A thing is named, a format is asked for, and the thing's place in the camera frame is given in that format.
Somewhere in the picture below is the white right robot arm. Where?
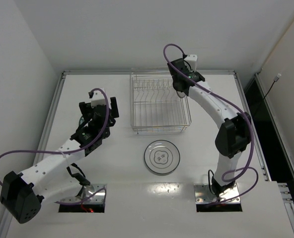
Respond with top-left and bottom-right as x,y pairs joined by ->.
167,58 -> 251,197

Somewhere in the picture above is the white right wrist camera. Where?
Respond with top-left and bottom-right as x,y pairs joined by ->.
184,54 -> 198,71

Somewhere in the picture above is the green rimmed plate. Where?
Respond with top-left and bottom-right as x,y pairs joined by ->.
78,116 -> 87,127

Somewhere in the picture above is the white plate with black rim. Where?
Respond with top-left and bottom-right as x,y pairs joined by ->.
144,140 -> 181,176

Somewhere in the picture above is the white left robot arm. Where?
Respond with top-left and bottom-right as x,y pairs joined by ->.
0,93 -> 119,224

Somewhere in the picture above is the orange sunburst pattern plate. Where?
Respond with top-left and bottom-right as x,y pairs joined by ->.
176,91 -> 186,99

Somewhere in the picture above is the metal base plate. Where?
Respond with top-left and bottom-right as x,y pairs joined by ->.
194,184 -> 241,205
56,184 -> 107,206

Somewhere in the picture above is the metal wire dish rack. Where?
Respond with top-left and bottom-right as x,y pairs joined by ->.
130,70 -> 192,134

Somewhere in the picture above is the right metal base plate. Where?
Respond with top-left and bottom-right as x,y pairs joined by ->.
194,184 -> 241,205

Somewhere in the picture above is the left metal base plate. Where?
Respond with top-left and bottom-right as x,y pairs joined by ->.
56,184 -> 107,206

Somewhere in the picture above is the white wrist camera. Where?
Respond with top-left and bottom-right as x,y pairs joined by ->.
184,54 -> 198,71
88,88 -> 107,108

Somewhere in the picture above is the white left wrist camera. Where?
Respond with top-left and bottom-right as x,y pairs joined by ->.
88,88 -> 107,108

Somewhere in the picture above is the black cable with white plug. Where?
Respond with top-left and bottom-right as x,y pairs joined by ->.
262,72 -> 282,101

